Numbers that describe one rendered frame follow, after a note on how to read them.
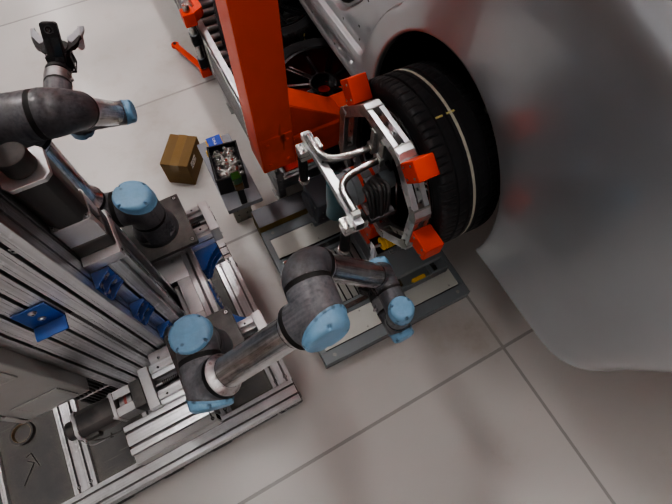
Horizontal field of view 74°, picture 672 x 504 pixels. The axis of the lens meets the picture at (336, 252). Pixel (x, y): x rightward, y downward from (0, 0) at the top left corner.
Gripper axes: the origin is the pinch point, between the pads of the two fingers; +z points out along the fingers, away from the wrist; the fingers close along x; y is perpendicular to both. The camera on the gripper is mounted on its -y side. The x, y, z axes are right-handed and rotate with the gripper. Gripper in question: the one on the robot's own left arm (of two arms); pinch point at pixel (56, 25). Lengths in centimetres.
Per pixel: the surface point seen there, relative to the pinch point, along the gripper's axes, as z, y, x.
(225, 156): -9, 61, 47
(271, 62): -18, 5, 66
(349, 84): -35, 1, 89
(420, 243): -87, 23, 104
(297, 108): -14, 31, 77
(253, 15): -19, -14, 60
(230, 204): -27, 74, 45
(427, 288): -77, 100, 136
